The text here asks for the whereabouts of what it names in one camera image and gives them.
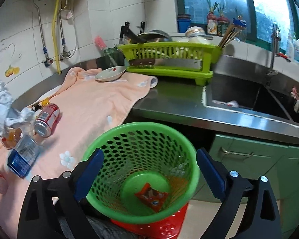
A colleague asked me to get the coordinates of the green plastic waste basket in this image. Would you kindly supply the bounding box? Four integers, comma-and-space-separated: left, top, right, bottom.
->
83, 122, 200, 224

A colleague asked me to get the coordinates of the green utensil holder jar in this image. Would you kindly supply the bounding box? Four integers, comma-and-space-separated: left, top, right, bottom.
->
104, 46, 125, 68

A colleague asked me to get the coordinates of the orange Ovaltine snack packet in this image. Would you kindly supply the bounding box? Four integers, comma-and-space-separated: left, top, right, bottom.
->
134, 183, 169, 213

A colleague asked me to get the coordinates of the yellow snack wrapper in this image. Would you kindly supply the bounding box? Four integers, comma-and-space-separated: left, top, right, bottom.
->
30, 97, 50, 112

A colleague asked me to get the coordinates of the clear plastic cup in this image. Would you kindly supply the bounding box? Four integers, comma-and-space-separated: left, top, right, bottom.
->
20, 120, 35, 136

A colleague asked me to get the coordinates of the lime green dish rack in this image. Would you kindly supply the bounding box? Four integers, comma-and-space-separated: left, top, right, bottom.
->
118, 42, 222, 86

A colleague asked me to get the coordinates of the silver foil wrapper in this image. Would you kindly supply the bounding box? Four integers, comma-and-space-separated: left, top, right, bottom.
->
0, 81, 34, 137

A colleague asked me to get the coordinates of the black handled kitchen knife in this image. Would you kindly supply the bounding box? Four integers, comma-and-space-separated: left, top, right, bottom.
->
119, 22, 147, 44

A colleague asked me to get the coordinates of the red yellow drink carton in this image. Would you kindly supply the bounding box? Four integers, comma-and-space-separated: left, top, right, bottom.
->
1, 128, 22, 149

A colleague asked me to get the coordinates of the red soda can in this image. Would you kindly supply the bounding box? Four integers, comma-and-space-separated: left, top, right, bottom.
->
34, 103, 60, 138

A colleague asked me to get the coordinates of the blue silver drink can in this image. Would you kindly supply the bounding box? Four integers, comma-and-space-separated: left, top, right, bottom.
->
7, 135, 40, 178

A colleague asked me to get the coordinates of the peach pink towel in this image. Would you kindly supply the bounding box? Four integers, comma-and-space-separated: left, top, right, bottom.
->
0, 67, 158, 238

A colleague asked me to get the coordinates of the bundle of chopsticks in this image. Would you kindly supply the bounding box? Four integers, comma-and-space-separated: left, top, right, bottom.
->
218, 24, 246, 48

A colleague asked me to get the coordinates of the white ceramic plate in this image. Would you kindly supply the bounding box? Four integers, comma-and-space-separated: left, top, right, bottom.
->
95, 66, 126, 82

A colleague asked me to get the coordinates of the red plastic stool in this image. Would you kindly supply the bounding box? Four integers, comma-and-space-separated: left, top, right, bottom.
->
111, 203, 189, 239

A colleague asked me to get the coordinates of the pink bottle brush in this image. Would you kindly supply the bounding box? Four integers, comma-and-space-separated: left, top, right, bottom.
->
94, 36, 118, 66

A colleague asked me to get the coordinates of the steel sink faucet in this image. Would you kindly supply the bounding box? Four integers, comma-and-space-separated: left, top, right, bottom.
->
265, 22, 291, 86

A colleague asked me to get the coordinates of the green cabinet door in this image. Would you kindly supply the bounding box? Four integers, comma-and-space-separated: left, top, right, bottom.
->
192, 134, 299, 238

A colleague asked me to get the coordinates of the yellow gas hose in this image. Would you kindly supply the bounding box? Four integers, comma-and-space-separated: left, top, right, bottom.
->
52, 0, 62, 74

